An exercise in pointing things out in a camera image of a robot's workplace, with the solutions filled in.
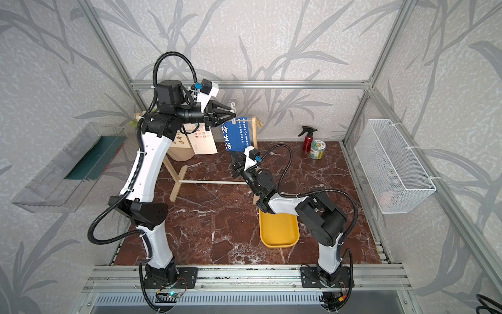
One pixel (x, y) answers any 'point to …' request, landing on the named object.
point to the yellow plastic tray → (279, 230)
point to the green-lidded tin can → (317, 148)
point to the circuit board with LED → (167, 297)
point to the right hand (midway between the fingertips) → (231, 150)
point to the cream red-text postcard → (202, 141)
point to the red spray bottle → (308, 140)
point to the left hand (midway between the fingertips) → (233, 114)
